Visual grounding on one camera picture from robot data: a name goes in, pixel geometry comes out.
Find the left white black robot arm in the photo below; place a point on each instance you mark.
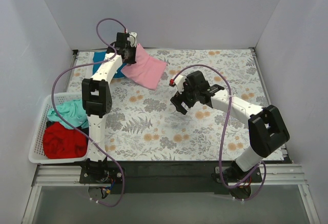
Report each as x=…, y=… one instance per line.
x=97, y=102

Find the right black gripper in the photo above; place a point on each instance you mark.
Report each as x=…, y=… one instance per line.
x=184, y=98

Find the teal t shirt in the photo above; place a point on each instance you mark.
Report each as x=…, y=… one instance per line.
x=72, y=111

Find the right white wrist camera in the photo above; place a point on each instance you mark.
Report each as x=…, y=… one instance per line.
x=177, y=81

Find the pink t shirt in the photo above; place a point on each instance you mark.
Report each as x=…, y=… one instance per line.
x=146, y=71

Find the folded blue t shirt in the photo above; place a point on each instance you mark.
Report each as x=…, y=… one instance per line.
x=99, y=57

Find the red t shirt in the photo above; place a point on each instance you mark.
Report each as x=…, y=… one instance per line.
x=62, y=143

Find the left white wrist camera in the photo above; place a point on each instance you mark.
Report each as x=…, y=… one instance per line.
x=132, y=38

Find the white plastic laundry basket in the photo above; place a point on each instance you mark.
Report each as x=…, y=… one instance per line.
x=36, y=152

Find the floral table cloth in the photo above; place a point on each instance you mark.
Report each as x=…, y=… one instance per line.
x=144, y=125

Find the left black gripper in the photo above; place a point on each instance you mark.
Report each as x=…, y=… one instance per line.
x=130, y=55

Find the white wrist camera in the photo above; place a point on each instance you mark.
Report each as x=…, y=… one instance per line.
x=177, y=81
x=132, y=38

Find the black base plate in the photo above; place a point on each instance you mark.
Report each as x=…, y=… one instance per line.
x=160, y=176

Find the aluminium frame rail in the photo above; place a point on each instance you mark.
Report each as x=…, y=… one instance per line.
x=57, y=176

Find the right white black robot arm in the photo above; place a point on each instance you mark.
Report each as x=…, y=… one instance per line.
x=267, y=130

